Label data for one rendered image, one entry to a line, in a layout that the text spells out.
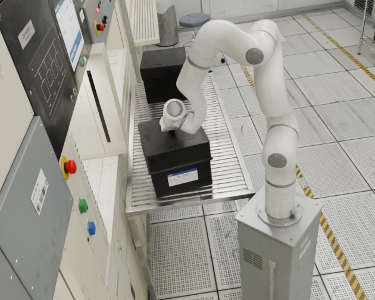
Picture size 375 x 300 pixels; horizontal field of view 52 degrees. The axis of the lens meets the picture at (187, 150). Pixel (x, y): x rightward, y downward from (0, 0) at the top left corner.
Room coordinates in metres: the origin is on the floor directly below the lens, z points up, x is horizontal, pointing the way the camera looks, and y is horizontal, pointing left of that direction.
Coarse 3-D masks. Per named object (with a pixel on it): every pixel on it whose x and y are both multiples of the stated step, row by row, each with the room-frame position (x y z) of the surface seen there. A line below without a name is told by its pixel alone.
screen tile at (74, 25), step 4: (68, 0) 1.46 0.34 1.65; (68, 4) 1.45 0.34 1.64; (72, 4) 1.50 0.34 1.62; (68, 8) 1.43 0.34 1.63; (72, 8) 1.48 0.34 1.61; (68, 12) 1.41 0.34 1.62; (68, 16) 1.39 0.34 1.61; (76, 20) 1.49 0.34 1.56; (72, 24) 1.41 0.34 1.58; (76, 24) 1.47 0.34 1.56; (72, 28) 1.39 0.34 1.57; (76, 28) 1.46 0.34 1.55
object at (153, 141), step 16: (192, 112) 1.63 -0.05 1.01; (144, 128) 1.55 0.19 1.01; (144, 144) 1.42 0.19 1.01; (160, 144) 1.40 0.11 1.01; (176, 144) 1.38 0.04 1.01; (192, 144) 1.36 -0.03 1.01; (208, 144) 1.36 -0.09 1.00; (160, 160) 1.33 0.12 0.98; (176, 160) 1.34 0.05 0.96; (192, 160) 1.35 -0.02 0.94; (208, 160) 1.36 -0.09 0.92
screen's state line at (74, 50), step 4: (76, 36) 1.42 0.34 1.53; (80, 36) 1.49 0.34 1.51; (76, 40) 1.40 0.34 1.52; (80, 40) 1.47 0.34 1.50; (76, 44) 1.38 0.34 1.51; (72, 48) 1.31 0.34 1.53; (76, 48) 1.37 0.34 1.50; (72, 52) 1.29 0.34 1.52; (72, 56) 1.28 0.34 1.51; (72, 60) 1.26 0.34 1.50
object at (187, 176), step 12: (180, 168) 1.35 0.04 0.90; (192, 168) 1.36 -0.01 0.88; (204, 168) 1.36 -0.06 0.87; (156, 180) 1.33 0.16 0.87; (168, 180) 1.34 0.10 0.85; (180, 180) 1.35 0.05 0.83; (192, 180) 1.35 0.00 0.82; (204, 180) 1.36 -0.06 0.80; (156, 192) 1.33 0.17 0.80; (168, 192) 1.34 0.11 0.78
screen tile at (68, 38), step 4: (64, 8) 1.37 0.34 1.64; (60, 16) 1.28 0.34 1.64; (64, 16) 1.34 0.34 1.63; (60, 20) 1.27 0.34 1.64; (64, 20) 1.32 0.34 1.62; (60, 24) 1.25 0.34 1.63; (64, 24) 1.30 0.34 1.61; (68, 24) 1.36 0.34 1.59; (68, 28) 1.34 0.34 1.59; (68, 32) 1.33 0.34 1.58; (68, 36) 1.31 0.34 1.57; (72, 36) 1.36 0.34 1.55; (68, 40) 1.29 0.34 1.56; (72, 40) 1.34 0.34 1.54; (68, 44) 1.28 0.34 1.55; (68, 48) 1.26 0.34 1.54
